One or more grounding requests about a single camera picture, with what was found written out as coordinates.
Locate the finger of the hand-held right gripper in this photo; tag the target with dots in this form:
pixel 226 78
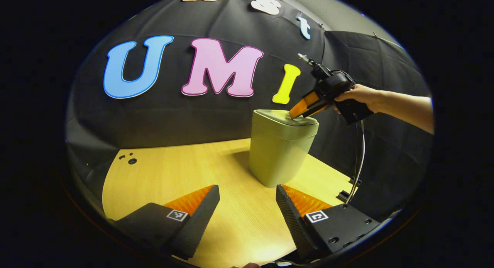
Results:
pixel 305 104
pixel 318 107

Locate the small black bracket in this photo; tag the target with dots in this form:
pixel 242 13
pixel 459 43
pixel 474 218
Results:
pixel 343 195
pixel 356 181

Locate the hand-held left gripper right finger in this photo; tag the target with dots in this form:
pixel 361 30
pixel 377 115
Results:
pixel 293 225

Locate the pale green desktop garbage bin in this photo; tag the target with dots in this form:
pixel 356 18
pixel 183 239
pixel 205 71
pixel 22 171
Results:
pixel 278 152

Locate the wooden desktop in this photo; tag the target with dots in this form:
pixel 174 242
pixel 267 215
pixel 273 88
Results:
pixel 173 179

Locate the black backdrop cloth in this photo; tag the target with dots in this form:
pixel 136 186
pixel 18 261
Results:
pixel 193 117

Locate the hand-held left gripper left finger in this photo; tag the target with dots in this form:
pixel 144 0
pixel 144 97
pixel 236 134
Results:
pixel 197 225

